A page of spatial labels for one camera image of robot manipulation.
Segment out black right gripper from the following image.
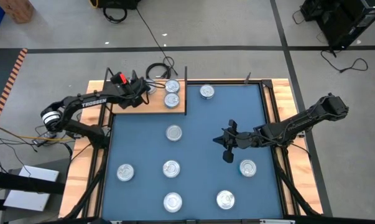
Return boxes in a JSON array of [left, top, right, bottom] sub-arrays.
[[213, 119, 259, 164]]

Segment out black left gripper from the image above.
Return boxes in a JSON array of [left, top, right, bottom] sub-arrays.
[[118, 79, 151, 110]]

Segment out dark blue label seafood can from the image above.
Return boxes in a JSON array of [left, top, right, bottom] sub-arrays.
[[145, 78, 158, 95], [165, 124, 183, 142], [200, 84, 216, 100]]

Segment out teal label seafood can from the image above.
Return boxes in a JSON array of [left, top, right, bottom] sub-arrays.
[[164, 92, 181, 110], [162, 160, 181, 179], [164, 78, 181, 94], [239, 159, 257, 178]]

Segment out green white label seafood can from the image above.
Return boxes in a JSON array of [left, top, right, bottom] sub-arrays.
[[216, 190, 236, 210], [116, 163, 135, 182], [163, 192, 183, 213]]

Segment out wooden shelf board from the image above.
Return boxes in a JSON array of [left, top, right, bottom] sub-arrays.
[[111, 80, 187, 114]]

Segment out black case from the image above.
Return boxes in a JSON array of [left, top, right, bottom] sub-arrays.
[[89, 0, 143, 10]]

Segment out black power adapter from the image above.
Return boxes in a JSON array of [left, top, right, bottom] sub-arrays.
[[31, 132, 56, 147]]

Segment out black floor mat striped edge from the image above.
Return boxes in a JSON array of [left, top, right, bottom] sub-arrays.
[[0, 47, 29, 125]]

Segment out brown cardboard box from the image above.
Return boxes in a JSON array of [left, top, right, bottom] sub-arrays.
[[0, 0, 35, 24]]

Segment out thick black bar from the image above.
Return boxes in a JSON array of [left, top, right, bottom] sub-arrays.
[[0, 169, 66, 196]]

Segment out white flat box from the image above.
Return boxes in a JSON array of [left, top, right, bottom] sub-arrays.
[[2, 164, 60, 212]]

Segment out black equipment rack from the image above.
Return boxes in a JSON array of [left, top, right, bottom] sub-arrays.
[[300, 0, 375, 50]]

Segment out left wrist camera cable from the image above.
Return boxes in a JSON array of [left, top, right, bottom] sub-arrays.
[[129, 79, 167, 106]]

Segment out coiled black cable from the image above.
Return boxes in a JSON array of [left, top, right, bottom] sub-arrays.
[[145, 62, 172, 80]]

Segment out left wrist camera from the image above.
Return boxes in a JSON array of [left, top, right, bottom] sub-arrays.
[[109, 72, 128, 85]]

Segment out long black floor cable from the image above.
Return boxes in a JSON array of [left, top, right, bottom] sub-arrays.
[[136, 7, 178, 77]]

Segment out looped black cable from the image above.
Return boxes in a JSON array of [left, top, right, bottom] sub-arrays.
[[103, 6, 128, 24]]

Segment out black metal table frame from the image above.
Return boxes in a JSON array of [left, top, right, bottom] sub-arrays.
[[58, 79, 334, 224]]

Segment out yellow cable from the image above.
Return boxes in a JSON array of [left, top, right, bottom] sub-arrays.
[[0, 124, 76, 142]]

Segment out thin black floor cable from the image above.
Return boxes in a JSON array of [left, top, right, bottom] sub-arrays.
[[320, 49, 369, 74]]

